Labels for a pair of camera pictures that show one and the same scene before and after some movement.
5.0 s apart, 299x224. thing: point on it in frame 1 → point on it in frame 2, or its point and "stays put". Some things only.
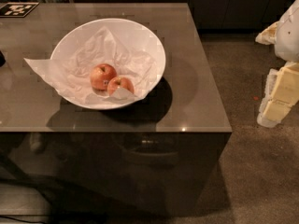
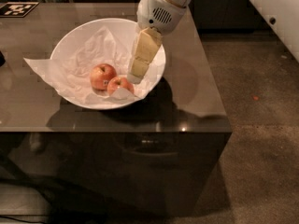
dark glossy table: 161,157 stays put
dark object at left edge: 2,59 stays put
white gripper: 288,36 → 156,12
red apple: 119,82 stays put
